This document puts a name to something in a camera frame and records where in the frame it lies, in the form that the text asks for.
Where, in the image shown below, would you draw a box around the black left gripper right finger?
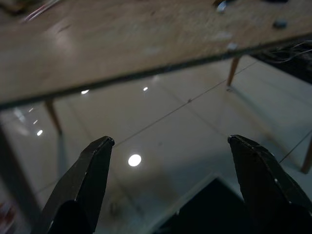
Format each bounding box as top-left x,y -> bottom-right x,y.
228,135 -> 312,234

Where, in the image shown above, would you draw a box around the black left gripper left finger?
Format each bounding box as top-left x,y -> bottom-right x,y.
36,136 -> 115,234

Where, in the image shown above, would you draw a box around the black floor mat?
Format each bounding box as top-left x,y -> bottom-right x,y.
158,177 -> 247,234

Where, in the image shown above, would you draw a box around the wooden furniture leg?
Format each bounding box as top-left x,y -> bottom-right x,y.
226,57 -> 241,87

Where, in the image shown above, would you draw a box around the wooden table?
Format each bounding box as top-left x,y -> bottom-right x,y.
0,0 -> 312,110

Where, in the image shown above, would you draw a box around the small grey pebble-like object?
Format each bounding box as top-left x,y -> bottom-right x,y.
272,19 -> 288,30

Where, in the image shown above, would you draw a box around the thin tangled wires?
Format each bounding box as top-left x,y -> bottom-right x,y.
263,40 -> 312,64

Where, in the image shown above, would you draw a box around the red and white cable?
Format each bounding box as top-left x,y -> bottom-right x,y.
19,0 -> 61,24

